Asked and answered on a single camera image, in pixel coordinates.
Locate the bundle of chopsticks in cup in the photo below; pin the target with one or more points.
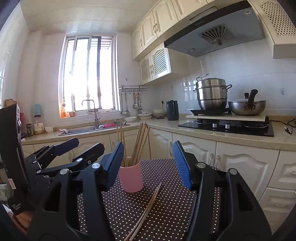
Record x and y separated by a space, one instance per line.
141 138

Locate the white bowl on counter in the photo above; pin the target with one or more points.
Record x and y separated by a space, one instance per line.
131 119

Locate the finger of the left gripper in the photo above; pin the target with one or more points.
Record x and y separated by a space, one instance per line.
87 155
53 155

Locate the cream lower kitchen cabinets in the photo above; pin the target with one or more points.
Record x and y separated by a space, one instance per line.
270 173

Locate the chopstick in cup left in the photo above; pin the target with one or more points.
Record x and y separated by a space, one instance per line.
121 138

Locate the jar with teal lid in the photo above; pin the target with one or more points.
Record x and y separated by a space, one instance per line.
38 121

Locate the cream upper kitchen cabinets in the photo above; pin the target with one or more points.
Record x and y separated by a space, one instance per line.
169 17

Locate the cream kitchen cabinets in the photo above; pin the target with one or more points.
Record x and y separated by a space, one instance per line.
270 173
169 17

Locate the stainless steel steamer pot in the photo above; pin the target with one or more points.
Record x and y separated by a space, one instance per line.
212 93

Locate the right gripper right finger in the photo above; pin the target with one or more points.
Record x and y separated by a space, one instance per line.
224 208

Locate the black gas stove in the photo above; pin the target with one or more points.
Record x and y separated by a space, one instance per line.
223 120

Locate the utensil hanging rail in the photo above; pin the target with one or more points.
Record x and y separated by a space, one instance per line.
132 88

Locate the steel sink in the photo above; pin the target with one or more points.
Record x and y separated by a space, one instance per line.
85 129

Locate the steel wok black handle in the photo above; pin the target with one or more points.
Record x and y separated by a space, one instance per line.
248 106

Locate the pink chopstick cup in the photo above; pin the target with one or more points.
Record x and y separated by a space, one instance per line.
131 178

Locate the steel kitchen faucet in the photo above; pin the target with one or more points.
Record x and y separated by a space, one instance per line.
94 111

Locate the light wooden chopstick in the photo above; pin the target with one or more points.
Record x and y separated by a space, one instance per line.
144 214

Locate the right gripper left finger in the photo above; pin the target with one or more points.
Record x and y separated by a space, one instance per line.
71 205

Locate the dark blue electric kettle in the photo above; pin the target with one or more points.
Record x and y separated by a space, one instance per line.
172 110

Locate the kitchen window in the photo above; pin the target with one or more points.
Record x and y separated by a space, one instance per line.
88 75

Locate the grey range hood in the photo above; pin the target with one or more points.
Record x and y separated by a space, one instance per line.
232 25

